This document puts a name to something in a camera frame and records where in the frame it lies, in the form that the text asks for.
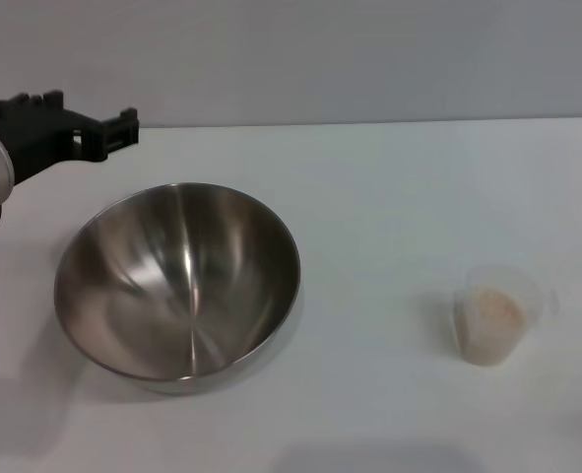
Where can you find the clear plastic measuring cup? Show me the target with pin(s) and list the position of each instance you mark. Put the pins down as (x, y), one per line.
(532, 295)

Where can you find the stainless steel mixing bowl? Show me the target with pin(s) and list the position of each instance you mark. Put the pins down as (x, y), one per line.
(172, 295)

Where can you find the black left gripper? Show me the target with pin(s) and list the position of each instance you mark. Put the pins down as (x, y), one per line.
(39, 133)

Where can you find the white rice grains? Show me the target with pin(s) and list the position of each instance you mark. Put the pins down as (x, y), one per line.
(492, 320)

